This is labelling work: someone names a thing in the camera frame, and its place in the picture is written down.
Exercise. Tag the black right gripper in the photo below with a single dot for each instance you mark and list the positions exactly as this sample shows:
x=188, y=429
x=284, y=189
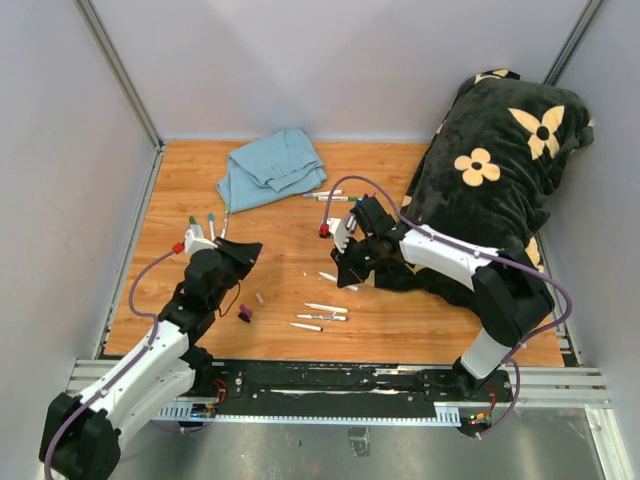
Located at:
x=348, y=273

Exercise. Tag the blue cap marker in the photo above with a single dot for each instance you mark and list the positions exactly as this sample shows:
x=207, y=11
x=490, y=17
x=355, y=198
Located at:
x=352, y=224

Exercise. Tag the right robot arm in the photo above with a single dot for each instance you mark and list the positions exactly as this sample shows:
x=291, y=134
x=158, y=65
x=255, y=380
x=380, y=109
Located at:
x=508, y=293

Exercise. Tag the black pen cap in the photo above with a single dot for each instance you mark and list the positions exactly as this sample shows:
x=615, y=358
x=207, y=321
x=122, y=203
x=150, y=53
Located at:
x=242, y=316

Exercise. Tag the peach cap marker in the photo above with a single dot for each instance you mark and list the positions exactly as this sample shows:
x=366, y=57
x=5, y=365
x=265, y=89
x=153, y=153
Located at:
x=327, y=308

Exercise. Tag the lilac cap marker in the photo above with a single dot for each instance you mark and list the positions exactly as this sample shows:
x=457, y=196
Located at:
x=317, y=194

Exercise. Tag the dark blue marker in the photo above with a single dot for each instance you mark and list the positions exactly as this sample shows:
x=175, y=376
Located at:
x=361, y=199

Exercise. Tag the purple pen cap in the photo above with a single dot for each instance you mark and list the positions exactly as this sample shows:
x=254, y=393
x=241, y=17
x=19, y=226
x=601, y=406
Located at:
x=245, y=310

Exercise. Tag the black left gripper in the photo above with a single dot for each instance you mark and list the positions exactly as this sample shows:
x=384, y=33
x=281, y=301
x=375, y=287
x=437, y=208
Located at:
x=244, y=251

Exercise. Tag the left corner metal post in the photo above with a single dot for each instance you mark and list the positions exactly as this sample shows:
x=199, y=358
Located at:
x=107, y=48

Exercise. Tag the light blue folded cloth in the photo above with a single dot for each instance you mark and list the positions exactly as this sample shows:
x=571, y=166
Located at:
x=270, y=169

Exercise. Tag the purple cap marker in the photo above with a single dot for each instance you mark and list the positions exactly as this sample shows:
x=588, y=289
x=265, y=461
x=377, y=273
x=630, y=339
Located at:
x=334, y=317

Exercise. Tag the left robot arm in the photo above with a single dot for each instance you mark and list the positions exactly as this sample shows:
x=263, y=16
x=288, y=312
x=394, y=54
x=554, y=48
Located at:
x=85, y=434

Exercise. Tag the black floral plush blanket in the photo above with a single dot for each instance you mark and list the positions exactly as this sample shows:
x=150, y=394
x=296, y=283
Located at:
x=498, y=155

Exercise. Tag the pink cap marker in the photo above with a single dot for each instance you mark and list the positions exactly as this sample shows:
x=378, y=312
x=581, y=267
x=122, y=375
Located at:
x=334, y=280

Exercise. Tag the corner metal post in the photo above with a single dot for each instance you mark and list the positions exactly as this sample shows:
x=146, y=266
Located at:
x=107, y=48
x=578, y=33

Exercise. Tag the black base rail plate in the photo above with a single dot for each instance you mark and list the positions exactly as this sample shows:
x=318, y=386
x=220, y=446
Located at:
x=337, y=390

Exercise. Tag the aluminium frame rail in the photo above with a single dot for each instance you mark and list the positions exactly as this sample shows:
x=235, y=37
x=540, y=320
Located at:
x=575, y=384

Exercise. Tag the right corner metal post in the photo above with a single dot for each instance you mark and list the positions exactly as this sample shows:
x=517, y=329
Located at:
x=578, y=33

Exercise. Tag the black marker without cap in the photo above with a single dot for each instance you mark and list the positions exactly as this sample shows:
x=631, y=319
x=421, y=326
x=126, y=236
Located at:
x=310, y=327

